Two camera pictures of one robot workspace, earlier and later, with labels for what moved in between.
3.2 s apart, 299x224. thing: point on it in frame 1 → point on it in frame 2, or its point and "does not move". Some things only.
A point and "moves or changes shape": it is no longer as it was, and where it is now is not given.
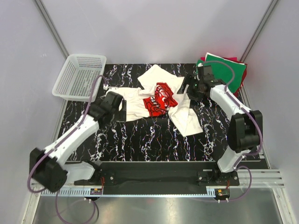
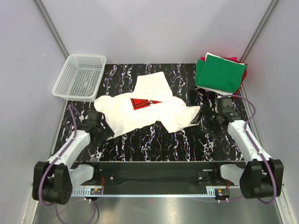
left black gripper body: [99, 102] → [96, 139]
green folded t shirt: [229, 73] does not move
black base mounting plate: [159, 175] does not move
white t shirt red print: [160, 96] moves or changes shape
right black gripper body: [194, 90] → [212, 123]
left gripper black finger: [121, 115] → [108, 132]
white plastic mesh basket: [76, 80] does not move
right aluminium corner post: [270, 7] does not move
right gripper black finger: [187, 80] → [196, 120]
